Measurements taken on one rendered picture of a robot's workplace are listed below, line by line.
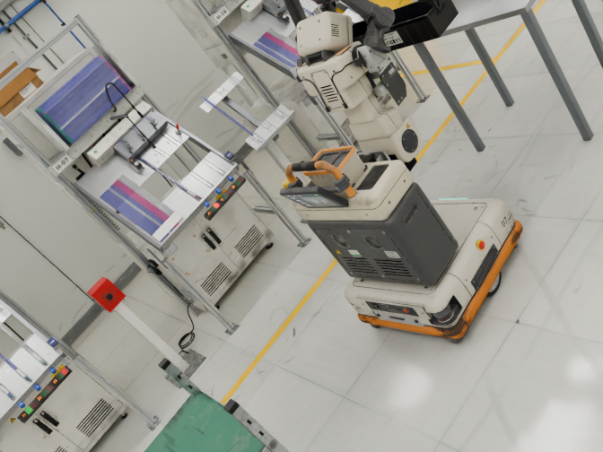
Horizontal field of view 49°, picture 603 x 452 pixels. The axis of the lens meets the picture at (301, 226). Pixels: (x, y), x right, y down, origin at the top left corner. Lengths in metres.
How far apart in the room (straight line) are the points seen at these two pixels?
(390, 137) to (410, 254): 0.52
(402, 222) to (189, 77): 3.77
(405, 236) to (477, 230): 0.45
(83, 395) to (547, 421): 2.67
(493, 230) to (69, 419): 2.63
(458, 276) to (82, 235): 3.63
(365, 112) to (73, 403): 2.45
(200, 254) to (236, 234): 0.29
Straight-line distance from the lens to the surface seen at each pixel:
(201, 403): 2.02
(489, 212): 3.03
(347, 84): 2.68
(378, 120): 2.82
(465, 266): 2.87
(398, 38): 2.98
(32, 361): 3.80
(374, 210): 2.55
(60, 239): 5.67
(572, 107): 3.53
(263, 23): 4.69
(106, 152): 4.16
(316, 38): 2.73
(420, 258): 2.71
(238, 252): 4.39
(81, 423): 4.24
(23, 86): 4.43
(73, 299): 5.76
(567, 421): 2.54
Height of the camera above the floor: 2.00
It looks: 26 degrees down
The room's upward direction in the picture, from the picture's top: 39 degrees counter-clockwise
